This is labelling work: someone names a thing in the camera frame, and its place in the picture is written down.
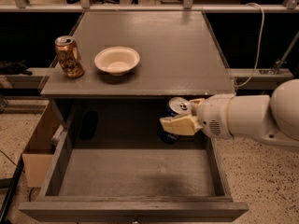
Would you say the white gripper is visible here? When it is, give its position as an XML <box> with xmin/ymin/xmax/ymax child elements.
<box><xmin>160</xmin><ymin>94</ymin><xmax>234</xmax><ymax>139</ymax></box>

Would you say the blue pepsi can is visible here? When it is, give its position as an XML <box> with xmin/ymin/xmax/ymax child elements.
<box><xmin>157</xmin><ymin>97</ymin><xmax>192</xmax><ymax>145</ymax></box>

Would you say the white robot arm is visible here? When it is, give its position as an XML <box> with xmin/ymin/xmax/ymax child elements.
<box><xmin>160</xmin><ymin>79</ymin><xmax>299</xmax><ymax>152</ymax></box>

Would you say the open grey top drawer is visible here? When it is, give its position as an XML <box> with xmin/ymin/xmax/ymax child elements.
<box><xmin>19</xmin><ymin>100</ymin><xmax>249</xmax><ymax>223</ymax></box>

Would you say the gold crushed drink can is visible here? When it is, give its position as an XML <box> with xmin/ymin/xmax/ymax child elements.
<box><xmin>54</xmin><ymin>35</ymin><xmax>84</xmax><ymax>78</ymax></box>

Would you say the grey wooden cabinet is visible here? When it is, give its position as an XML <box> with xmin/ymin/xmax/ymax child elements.
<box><xmin>41</xmin><ymin>11</ymin><xmax>234</xmax><ymax>133</ymax></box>

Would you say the white paper bowl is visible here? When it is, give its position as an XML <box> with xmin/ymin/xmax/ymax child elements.
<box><xmin>94</xmin><ymin>47</ymin><xmax>140</xmax><ymax>76</ymax></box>

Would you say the cardboard box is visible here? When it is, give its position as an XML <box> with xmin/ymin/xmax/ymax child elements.
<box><xmin>21</xmin><ymin>103</ymin><xmax>60</xmax><ymax>188</ymax></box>

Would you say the white cable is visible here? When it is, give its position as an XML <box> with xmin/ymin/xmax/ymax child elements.
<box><xmin>233</xmin><ymin>2</ymin><xmax>265</xmax><ymax>90</ymax></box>

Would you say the black floor cable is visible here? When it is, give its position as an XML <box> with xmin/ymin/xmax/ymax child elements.
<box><xmin>0</xmin><ymin>149</ymin><xmax>26</xmax><ymax>174</ymax></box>

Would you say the grey metal rail frame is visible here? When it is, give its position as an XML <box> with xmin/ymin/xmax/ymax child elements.
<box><xmin>0</xmin><ymin>0</ymin><xmax>299</xmax><ymax>91</ymax></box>

